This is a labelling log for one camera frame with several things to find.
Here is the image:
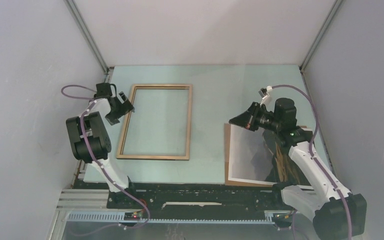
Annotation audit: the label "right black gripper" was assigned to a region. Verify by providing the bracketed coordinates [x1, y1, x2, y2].
[229, 102, 281, 132]

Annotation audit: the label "photo print sheet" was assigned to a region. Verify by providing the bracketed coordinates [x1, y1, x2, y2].
[227, 125, 315, 191]

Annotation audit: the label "wooden picture frame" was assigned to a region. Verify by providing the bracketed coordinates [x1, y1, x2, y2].
[115, 84, 193, 161]

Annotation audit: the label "brown cardboard backing board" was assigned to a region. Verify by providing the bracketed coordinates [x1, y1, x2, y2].
[224, 123, 309, 188]

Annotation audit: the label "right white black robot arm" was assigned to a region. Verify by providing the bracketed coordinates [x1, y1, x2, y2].
[228, 97, 367, 240]

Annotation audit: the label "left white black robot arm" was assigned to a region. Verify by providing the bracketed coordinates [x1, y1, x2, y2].
[65, 82, 138, 208]

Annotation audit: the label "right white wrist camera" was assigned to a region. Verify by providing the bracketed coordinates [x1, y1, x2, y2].
[258, 85, 273, 106]

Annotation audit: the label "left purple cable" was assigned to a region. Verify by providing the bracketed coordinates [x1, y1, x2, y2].
[61, 84, 151, 238]

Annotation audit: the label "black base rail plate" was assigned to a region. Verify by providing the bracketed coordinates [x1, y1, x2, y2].
[106, 183, 292, 220]

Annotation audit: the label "aluminium frame rails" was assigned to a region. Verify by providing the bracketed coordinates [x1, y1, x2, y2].
[56, 188, 359, 215]

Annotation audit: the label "white cable duct strip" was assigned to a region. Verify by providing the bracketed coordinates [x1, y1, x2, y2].
[65, 211, 275, 225]

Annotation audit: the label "left corner aluminium post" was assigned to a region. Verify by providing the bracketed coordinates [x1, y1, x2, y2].
[64, 0, 109, 75]

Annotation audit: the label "corner aluminium post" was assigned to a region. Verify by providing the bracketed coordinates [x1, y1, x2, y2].
[299, 0, 346, 73]
[64, 0, 109, 75]

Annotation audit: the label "right corner aluminium post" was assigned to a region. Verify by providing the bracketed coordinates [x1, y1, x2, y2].
[299, 0, 346, 73]

